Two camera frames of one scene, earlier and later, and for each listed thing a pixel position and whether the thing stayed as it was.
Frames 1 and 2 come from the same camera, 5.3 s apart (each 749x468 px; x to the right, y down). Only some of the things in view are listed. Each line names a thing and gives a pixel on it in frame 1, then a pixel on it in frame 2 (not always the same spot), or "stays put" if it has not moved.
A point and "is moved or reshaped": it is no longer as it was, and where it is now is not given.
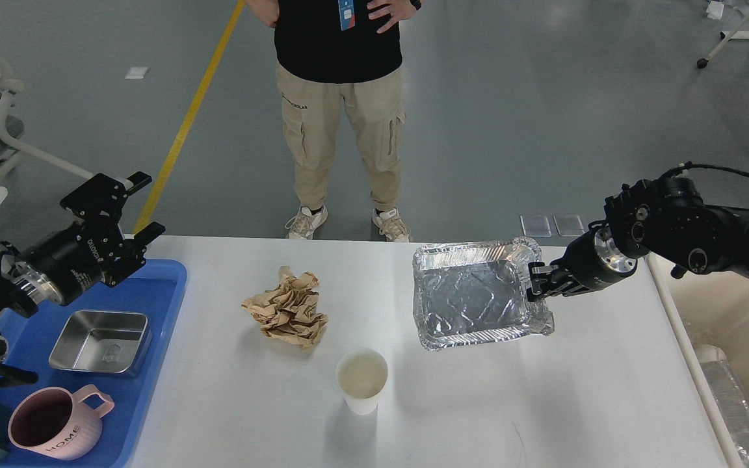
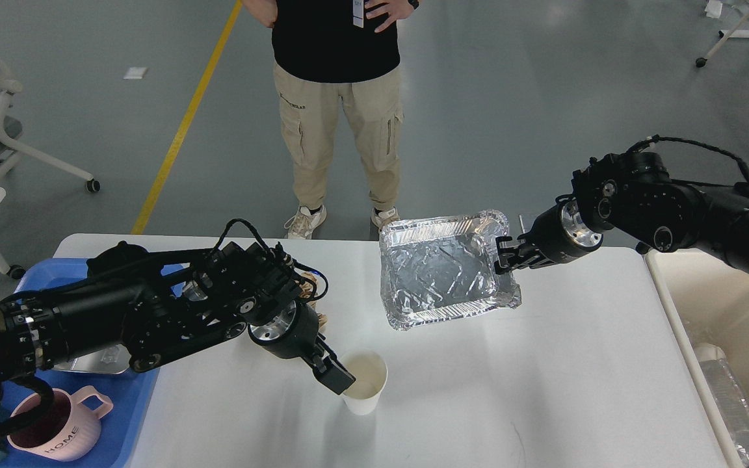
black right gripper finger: [536, 268] -> [500, 250]
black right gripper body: [592, 261] -> [558, 233]
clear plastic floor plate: [536, 225] stays put
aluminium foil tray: [475, 292] is moved or reshaped
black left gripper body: [67, 260] -> [293, 332]
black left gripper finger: [102, 198] -> [331, 373]
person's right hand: [266, 10] stays put
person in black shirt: [328, 52] stays put
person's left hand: [399, 10] stays put
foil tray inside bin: [734, 405] stays put
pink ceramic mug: [55, 423] stays put
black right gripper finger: [536, 292] -> [502, 265]
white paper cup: [361, 374] stays put
